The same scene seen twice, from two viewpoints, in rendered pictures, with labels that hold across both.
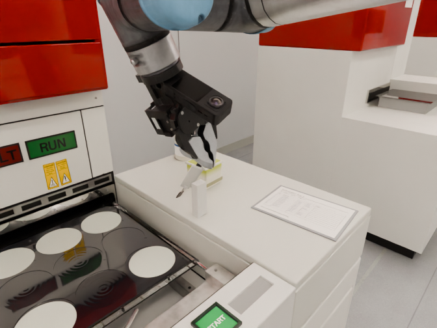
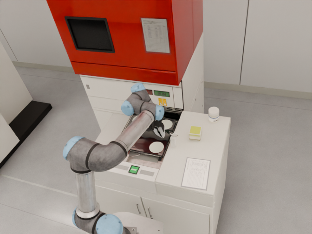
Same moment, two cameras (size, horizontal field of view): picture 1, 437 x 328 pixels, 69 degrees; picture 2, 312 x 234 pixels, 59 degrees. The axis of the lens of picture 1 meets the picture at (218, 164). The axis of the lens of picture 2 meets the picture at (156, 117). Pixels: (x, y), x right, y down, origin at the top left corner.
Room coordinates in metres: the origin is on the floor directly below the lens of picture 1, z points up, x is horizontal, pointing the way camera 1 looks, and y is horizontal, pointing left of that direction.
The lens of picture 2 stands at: (0.20, -1.04, 2.36)
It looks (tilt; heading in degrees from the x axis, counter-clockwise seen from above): 44 degrees down; 72
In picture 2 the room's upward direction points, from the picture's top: 10 degrees counter-clockwise
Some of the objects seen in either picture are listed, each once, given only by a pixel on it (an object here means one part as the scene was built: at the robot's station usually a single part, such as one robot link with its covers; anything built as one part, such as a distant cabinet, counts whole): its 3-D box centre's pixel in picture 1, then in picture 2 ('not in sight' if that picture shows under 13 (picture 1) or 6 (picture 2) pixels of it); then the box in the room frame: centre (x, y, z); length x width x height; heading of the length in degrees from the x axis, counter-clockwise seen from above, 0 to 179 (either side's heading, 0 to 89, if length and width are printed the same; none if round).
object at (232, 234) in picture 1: (230, 211); (196, 153); (0.76, -0.03, 0.89); 0.62 x 0.35 x 0.14; 46
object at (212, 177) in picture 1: (204, 172); (195, 133); (0.80, 0.04, 1.00); 0.07 x 0.07 x 0.07; 50
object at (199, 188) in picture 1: (194, 187); (173, 137); (0.65, 0.06, 1.03); 0.06 x 0.04 x 0.13; 46
